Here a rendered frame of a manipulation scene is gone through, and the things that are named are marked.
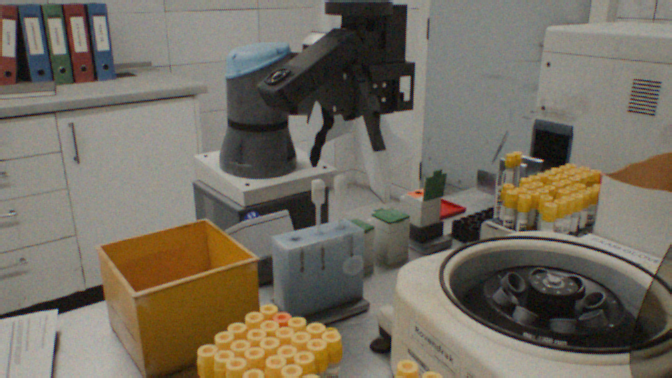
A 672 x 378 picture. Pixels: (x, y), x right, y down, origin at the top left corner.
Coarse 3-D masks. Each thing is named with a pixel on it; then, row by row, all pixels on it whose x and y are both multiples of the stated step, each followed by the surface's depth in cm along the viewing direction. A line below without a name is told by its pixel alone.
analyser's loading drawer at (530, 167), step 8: (504, 160) 102; (528, 160) 103; (536, 160) 102; (544, 160) 112; (480, 168) 100; (504, 168) 102; (520, 168) 99; (528, 168) 103; (536, 168) 102; (544, 168) 107; (480, 176) 100; (488, 176) 98; (496, 176) 97; (520, 176) 100; (528, 176) 100; (480, 184) 100; (488, 184) 99; (488, 192) 99
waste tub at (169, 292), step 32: (192, 224) 67; (128, 256) 63; (160, 256) 66; (192, 256) 68; (224, 256) 65; (256, 256) 59; (128, 288) 52; (160, 288) 52; (192, 288) 55; (224, 288) 57; (256, 288) 59; (128, 320) 55; (160, 320) 54; (192, 320) 56; (224, 320) 58; (128, 352) 59; (160, 352) 55; (192, 352) 57
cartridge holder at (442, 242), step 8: (432, 224) 83; (440, 224) 84; (416, 232) 82; (424, 232) 82; (432, 232) 83; (440, 232) 84; (416, 240) 82; (424, 240) 82; (432, 240) 83; (440, 240) 83; (448, 240) 83; (416, 248) 82; (424, 248) 81; (432, 248) 81; (440, 248) 82
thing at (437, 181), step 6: (438, 174) 79; (444, 174) 80; (426, 180) 79; (432, 180) 79; (438, 180) 80; (444, 180) 81; (426, 186) 79; (432, 186) 80; (438, 186) 81; (444, 186) 81; (426, 192) 80; (432, 192) 80; (438, 192) 81; (426, 198) 80; (432, 198) 81
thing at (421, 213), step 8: (416, 192) 84; (400, 200) 84; (408, 200) 83; (416, 200) 81; (432, 200) 82; (440, 200) 83; (400, 208) 85; (408, 208) 83; (416, 208) 82; (424, 208) 81; (432, 208) 82; (440, 208) 83; (416, 216) 82; (424, 216) 82; (432, 216) 83; (416, 224) 82; (424, 224) 82
